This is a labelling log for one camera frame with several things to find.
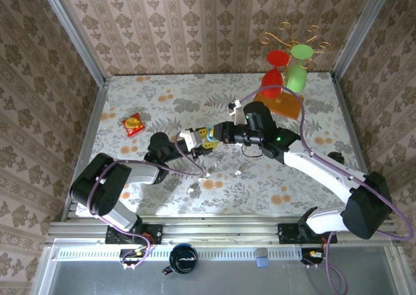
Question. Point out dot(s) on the grey blue block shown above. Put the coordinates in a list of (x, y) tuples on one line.
[(262, 259)]

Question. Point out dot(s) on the black round knob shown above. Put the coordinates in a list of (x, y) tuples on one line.
[(336, 157)]

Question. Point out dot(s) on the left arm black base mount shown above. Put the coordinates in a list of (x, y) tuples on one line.
[(152, 233)]

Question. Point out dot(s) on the red snack packet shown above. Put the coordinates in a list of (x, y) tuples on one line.
[(133, 124)]

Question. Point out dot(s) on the aluminium corner post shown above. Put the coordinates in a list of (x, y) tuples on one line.
[(74, 35), (360, 35)]

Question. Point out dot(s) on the green wine glass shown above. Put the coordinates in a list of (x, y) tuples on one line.
[(295, 77)]

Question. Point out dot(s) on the aluminium front frame rail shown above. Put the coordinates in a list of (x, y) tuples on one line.
[(221, 231)]

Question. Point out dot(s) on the black power connector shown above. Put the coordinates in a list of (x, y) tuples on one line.
[(313, 255), (131, 254)]

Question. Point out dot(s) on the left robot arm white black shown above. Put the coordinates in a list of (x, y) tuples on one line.
[(143, 174)]

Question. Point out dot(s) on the gold glass rack wooden base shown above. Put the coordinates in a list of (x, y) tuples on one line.
[(289, 108)]

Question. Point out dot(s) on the black mug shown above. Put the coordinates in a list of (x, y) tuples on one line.
[(183, 259)]

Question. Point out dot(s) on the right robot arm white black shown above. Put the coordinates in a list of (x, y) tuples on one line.
[(325, 171)]

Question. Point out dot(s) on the red wine glass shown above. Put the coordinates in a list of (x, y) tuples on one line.
[(272, 80)]

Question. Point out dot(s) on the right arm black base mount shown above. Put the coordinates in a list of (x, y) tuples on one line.
[(289, 235)]

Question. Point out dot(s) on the aluminium table side rail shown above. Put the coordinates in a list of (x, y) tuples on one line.
[(354, 135), (89, 135)]

